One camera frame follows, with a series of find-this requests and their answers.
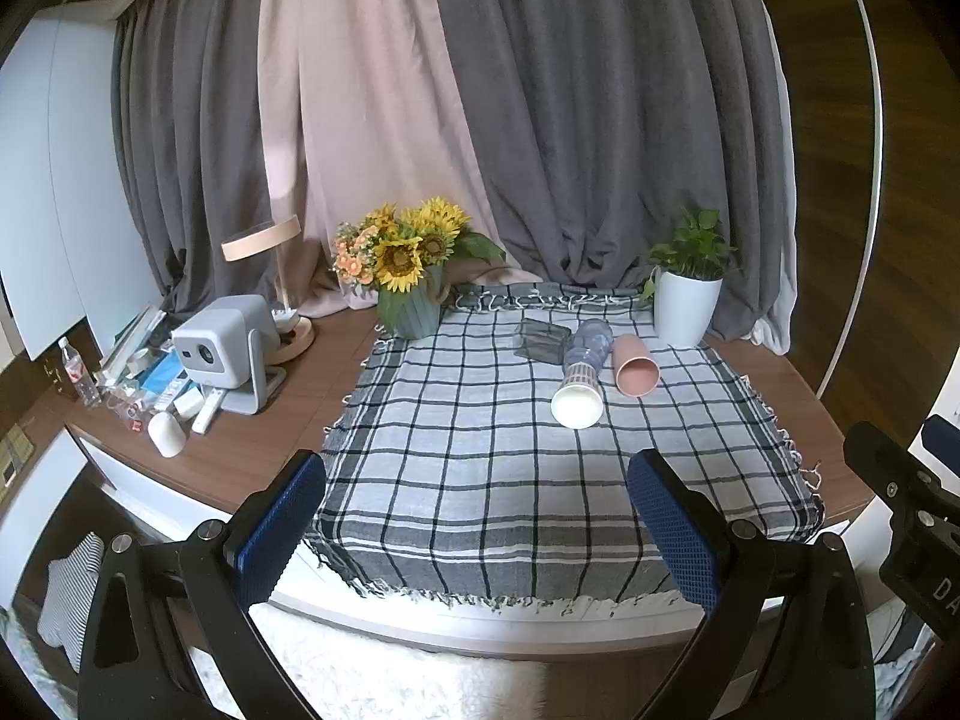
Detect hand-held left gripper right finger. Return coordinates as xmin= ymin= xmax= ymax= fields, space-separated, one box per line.
xmin=626 ymin=448 xmax=877 ymax=720

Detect white round speaker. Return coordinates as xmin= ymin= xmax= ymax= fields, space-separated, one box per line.
xmin=147 ymin=411 xmax=188 ymax=459

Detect clear water bottle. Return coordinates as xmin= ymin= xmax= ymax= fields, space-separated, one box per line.
xmin=58 ymin=337 xmax=103 ymax=408

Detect pink cup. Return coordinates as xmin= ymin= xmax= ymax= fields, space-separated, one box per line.
xmin=612 ymin=335 xmax=662 ymax=398

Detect sunflower bouquet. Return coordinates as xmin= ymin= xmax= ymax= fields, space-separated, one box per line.
xmin=330 ymin=197 xmax=508 ymax=295

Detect white patterned cup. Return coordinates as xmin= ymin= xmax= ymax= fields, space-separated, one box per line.
xmin=550 ymin=361 xmax=605 ymax=431

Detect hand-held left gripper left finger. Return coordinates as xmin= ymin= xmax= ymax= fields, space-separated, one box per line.
xmin=77 ymin=449 xmax=328 ymax=720

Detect green leafy plant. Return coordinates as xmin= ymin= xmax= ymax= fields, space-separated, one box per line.
xmin=639 ymin=207 xmax=744 ymax=305

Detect clear plastic bottle lying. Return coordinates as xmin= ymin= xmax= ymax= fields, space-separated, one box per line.
xmin=562 ymin=319 xmax=615 ymax=373

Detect white curved pole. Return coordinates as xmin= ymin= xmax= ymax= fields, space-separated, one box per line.
xmin=813 ymin=0 xmax=884 ymax=407

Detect white plant pot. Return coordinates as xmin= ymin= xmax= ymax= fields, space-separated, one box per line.
xmin=653 ymin=269 xmax=725 ymax=349

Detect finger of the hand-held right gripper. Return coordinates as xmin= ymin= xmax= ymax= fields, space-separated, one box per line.
xmin=843 ymin=421 xmax=960 ymax=520

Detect grey projector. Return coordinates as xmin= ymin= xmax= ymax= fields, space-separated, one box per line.
xmin=170 ymin=295 xmax=287 ymax=416

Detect checked grey white tablecloth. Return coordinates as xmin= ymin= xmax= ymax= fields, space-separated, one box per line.
xmin=303 ymin=281 xmax=827 ymax=610

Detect grey curtain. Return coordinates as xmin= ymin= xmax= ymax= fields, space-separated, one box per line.
xmin=420 ymin=0 xmax=797 ymax=358
xmin=111 ymin=0 xmax=275 ymax=316

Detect pink curtain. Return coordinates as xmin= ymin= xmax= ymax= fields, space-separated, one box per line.
xmin=256 ymin=0 xmax=527 ymax=318

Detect wall switch panel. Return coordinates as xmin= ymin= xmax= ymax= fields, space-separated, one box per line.
xmin=0 ymin=424 xmax=39 ymax=489

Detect pile of books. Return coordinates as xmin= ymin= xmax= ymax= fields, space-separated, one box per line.
xmin=93 ymin=305 xmax=175 ymax=391

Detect white remote control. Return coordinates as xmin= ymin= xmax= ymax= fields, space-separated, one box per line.
xmin=190 ymin=386 xmax=225 ymax=435

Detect green ribbed vase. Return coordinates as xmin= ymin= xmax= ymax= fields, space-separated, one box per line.
xmin=375 ymin=264 xmax=446 ymax=339

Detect striped cloth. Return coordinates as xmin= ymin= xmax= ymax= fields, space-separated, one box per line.
xmin=37 ymin=532 xmax=107 ymax=650

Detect wooden ring desk lamp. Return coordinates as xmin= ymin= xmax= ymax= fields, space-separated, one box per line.
xmin=220 ymin=214 xmax=317 ymax=362

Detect white fluffy cushion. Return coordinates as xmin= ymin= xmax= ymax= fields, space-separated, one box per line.
xmin=186 ymin=603 xmax=550 ymax=720

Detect white wardrobe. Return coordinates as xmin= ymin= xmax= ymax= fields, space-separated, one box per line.
xmin=0 ymin=3 xmax=122 ymax=362

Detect blue packet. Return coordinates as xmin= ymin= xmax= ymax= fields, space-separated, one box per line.
xmin=138 ymin=352 xmax=190 ymax=400

